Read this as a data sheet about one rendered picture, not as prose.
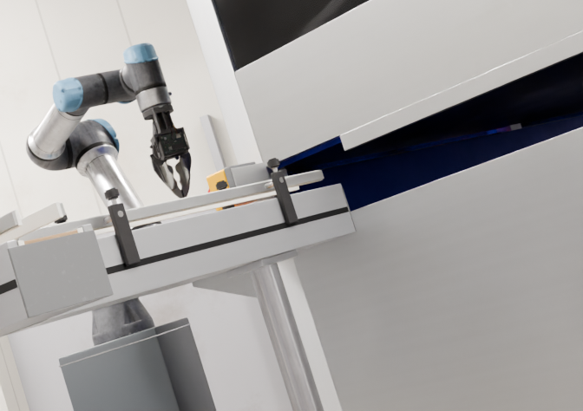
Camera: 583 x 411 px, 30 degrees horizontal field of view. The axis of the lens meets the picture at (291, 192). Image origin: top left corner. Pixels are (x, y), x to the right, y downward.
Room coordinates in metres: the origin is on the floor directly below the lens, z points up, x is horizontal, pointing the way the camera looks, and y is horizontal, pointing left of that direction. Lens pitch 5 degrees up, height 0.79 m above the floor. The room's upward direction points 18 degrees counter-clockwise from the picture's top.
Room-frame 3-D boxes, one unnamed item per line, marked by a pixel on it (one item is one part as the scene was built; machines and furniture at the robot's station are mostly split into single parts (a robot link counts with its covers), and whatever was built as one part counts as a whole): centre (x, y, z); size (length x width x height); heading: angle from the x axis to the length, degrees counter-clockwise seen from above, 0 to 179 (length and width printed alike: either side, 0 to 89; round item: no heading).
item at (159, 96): (2.46, 0.23, 1.28); 0.08 x 0.08 x 0.05
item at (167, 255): (1.75, 0.18, 0.92); 0.69 x 0.15 x 0.16; 139
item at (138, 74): (2.46, 0.24, 1.36); 0.09 x 0.08 x 0.11; 31
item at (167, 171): (2.45, 0.25, 1.09); 0.06 x 0.03 x 0.09; 17
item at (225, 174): (2.06, 0.10, 0.99); 0.08 x 0.07 x 0.07; 49
